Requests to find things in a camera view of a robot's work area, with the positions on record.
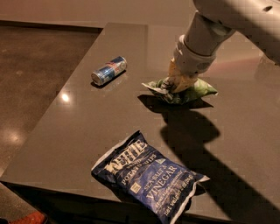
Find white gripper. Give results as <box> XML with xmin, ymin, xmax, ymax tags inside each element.
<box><xmin>161</xmin><ymin>35</ymin><xmax>216</xmax><ymax>93</ymax></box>

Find green jalapeno chip bag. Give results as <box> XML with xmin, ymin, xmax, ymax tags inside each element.
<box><xmin>143</xmin><ymin>78</ymin><xmax>218</xmax><ymax>105</ymax></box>

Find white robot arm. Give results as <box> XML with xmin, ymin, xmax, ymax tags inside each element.
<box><xmin>164</xmin><ymin>0</ymin><xmax>280</xmax><ymax>93</ymax></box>

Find blue silver redbull can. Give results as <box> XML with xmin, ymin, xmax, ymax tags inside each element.
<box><xmin>91</xmin><ymin>56</ymin><xmax>127</xmax><ymax>86</ymax></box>

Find blue kettle vinegar chip bag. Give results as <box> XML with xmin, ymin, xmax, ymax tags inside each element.
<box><xmin>91</xmin><ymin>131</ymin><xmax>209</xmax><ymax>224</ymax></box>

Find red object at bottom edge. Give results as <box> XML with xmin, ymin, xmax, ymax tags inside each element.
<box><xmin>9</xmin><ymin>212</ymin><xmax>47</xmax><ymax>224</ymax></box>

